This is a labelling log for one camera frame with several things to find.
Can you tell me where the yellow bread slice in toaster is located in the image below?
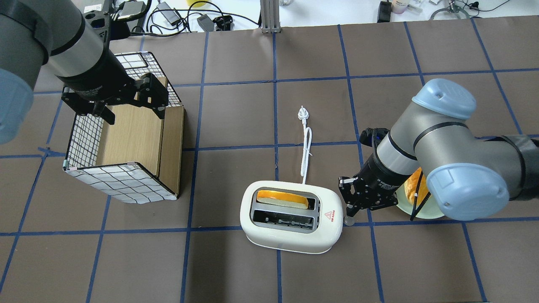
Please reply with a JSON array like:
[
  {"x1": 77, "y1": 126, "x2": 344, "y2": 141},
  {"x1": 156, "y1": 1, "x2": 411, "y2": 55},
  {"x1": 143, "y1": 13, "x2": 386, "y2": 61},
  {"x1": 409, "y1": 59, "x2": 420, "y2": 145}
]
[{"x1": 256, "y1": 190, "x2": 309, "y2": 209}]

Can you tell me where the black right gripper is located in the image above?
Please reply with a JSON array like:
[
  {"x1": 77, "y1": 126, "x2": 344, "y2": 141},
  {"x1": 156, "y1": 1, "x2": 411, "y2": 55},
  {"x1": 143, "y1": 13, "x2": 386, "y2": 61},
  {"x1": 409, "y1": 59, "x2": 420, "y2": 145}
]
[{"x1": 338, "y1": 157, "x2": 400, "y2": 226}]

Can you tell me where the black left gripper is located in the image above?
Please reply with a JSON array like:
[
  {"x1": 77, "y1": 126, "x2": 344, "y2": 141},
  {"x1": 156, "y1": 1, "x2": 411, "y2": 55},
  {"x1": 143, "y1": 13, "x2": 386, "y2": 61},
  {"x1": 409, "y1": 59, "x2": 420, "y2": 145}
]
[{"x1": 61, "y1": 72, "x2": 169, "y2": 125}]

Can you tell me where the white toaster power cable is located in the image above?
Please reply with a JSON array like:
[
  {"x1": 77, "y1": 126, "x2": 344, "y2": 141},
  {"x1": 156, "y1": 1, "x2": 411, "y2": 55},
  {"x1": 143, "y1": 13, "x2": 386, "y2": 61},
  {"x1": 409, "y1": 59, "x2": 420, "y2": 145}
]
[{"x1": 297, "y1": 106, "x2": 313, "y2": 185}]

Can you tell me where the light green plate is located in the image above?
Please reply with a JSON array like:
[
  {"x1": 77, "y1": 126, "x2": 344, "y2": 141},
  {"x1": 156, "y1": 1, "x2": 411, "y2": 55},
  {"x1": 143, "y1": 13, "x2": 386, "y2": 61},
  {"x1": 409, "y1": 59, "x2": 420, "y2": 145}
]
[{"x1": 395, "y1": 185, "x2": 446, "y2": 220}]

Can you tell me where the cream white toaster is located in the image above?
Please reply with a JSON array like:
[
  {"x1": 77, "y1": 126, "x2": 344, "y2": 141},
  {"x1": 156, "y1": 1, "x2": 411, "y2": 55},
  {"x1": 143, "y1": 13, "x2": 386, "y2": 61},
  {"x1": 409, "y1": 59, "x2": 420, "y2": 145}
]
[{"x1": 240, "y1": 181, "x2": 344, "y2": 254}]

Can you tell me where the aluminium frame post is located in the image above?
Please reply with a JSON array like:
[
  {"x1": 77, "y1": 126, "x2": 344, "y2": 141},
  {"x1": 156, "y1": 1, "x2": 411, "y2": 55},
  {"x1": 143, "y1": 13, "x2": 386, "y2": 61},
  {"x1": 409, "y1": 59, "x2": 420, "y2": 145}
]
[{"x1": 260, "y1": 0, "x2": 281, "y2": 33}]

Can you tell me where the yellow bread on plate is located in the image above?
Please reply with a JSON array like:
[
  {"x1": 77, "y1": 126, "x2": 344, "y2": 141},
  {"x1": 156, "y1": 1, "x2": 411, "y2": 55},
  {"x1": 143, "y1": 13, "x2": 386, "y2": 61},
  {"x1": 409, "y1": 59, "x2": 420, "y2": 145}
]
[{"x1": 403, "y1": 167, "x2": 429, "y2": 205}]

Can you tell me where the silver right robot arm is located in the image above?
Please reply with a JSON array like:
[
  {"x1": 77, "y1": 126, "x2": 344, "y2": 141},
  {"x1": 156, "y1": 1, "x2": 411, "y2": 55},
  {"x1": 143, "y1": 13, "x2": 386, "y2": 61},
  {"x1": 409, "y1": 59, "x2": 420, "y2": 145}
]
[{"x1": 339, "y1": 78, "x2": 539, "y2": 226}]

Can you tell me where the black power adapter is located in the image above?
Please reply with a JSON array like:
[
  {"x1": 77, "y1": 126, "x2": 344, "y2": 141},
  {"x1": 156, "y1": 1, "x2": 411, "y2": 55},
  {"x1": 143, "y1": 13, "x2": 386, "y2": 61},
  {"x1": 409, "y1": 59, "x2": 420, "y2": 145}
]
[{"x1": 156, "y1": 2, "x2": 181, "y2": 26}]

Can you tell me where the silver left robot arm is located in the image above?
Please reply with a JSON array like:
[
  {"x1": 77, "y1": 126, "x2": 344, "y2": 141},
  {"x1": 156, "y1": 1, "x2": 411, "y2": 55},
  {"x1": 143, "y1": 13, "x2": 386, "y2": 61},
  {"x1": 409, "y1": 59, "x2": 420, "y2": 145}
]
[{"x1": 0, "y1": 0, "x2": 169, "y2": 144}]

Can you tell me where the checkered fabric wire basket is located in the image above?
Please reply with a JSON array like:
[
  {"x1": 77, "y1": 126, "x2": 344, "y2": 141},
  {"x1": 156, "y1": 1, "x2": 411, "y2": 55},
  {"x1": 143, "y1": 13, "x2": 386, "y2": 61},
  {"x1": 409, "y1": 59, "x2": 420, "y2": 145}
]
[{"x1": 62, "y1": 52, "x2": 185, "y2": 205}]

